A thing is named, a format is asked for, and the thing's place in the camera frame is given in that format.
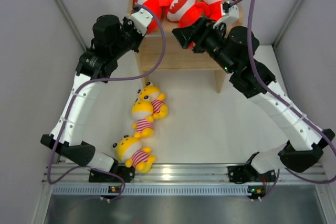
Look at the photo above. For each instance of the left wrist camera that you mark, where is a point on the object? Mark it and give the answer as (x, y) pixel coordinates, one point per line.
(141, 19)

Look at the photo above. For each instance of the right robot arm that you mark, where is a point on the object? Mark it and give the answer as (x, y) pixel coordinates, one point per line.
(234, 53)

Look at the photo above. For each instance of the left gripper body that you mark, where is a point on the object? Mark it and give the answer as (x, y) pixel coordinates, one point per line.
(130, 37)

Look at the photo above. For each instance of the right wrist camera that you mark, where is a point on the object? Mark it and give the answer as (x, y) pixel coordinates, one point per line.
(229, 12)

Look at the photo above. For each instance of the yellow striped plush bottom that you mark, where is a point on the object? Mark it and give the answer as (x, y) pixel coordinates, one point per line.
(132, 153)

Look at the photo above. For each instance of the yellow striped plush top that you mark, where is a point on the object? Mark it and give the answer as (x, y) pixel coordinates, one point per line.
(153, 94)

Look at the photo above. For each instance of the aluminium mounting rail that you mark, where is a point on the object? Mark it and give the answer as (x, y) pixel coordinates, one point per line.
(181, 173)

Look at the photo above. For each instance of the yellow striped plush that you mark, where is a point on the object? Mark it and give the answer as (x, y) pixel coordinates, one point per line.
(142, 112)
(132, 153)
(153, 94)

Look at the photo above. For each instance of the grey slotted cable duct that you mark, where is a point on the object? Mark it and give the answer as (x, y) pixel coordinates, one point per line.
(157, 190)

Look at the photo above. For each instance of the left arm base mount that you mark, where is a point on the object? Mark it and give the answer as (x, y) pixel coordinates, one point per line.
(121, 172)

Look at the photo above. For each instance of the wooden two-tier shelf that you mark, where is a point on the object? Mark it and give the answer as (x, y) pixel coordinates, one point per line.
(175, 57)

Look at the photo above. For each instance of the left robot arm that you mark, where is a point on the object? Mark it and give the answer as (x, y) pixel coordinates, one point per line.
(112, 38)

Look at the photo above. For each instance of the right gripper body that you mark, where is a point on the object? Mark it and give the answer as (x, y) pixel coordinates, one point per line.
(210, 40)

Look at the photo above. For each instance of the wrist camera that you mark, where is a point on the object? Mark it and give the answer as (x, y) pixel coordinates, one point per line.
(141, 19)
(229, 12)

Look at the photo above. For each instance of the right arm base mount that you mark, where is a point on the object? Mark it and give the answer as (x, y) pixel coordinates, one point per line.
(241, 174)

